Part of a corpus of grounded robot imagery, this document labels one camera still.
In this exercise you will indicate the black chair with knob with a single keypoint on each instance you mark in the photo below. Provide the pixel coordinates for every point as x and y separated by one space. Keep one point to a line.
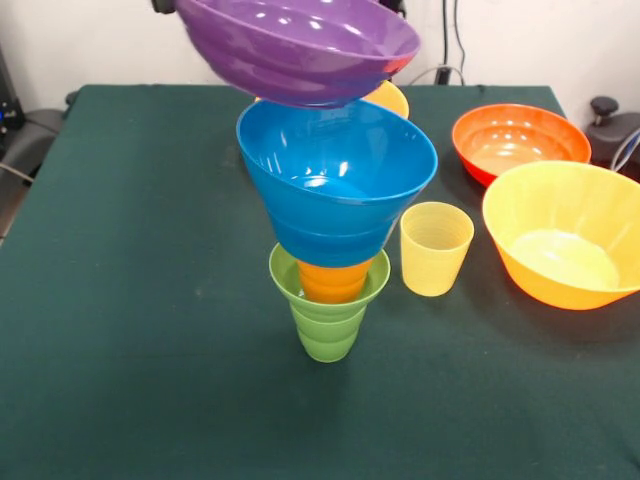
615 130

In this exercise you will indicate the black office chair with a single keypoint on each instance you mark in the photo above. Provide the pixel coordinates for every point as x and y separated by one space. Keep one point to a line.
35 125

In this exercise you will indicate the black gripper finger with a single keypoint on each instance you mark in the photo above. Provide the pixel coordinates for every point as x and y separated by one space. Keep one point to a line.
164 6

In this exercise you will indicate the black computer case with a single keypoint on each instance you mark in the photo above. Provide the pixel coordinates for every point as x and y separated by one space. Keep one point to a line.
7 100

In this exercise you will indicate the green plastic bowl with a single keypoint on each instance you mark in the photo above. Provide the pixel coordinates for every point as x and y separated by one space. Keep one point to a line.
285 285

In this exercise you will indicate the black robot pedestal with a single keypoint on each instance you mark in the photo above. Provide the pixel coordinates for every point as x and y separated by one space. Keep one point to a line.
397 6

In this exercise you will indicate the large orange plastic bowl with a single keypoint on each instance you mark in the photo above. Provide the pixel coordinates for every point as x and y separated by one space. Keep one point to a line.
392 100
560 250

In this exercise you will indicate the green plastic cup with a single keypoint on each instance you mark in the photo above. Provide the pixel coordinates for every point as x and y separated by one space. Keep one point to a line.
327 342

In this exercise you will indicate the red plastic bowl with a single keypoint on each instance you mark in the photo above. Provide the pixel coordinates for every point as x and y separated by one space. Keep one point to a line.
520 140

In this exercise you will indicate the shallow translucent blue bowl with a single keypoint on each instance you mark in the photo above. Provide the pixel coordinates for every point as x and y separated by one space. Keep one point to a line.
330 250

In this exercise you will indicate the round blue plastic bowl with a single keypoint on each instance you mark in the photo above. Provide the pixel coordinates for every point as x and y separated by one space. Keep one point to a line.
330 150

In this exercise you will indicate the dark green tablecloth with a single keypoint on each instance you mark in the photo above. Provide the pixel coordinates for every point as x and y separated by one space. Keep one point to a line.
400 400

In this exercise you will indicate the yellow plastic cup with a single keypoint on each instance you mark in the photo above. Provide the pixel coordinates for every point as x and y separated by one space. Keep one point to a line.
435 270

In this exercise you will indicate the purple plastic bowl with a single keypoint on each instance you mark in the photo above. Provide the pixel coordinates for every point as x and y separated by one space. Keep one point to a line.
280 65

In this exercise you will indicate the orange plastic cup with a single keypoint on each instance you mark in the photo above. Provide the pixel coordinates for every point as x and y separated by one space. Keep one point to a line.
332 287

